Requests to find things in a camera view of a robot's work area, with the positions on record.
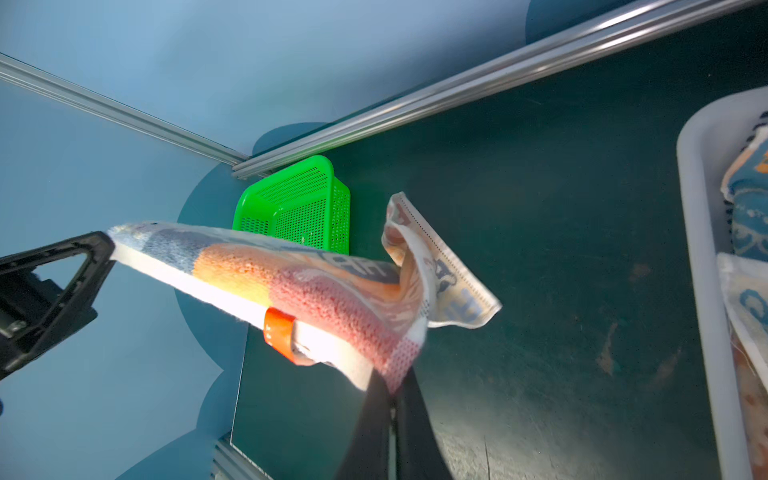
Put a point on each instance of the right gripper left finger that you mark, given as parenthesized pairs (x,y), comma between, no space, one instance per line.
(368,454)

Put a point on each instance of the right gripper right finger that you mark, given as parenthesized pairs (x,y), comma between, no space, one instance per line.
(418,456)

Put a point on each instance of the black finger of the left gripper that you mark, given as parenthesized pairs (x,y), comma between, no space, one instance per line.
(37,314)

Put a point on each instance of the striped rabbit text towel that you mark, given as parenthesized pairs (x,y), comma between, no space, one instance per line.
(360,316)

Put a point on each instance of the green plastic basket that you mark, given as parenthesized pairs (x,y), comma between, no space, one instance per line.
(304,203)

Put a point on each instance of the grey plastic basket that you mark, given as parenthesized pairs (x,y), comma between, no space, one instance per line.
(707,145)

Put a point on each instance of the orange pattern towel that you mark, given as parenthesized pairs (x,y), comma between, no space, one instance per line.
(753,400)

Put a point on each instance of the teal owl pattern towel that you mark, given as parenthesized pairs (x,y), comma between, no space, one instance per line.
(743,272)

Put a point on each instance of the aluminium left frame post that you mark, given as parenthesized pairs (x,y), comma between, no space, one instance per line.
(58,89)

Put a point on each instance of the aluminium rear frame bar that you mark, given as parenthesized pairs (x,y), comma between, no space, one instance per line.
(625,27)

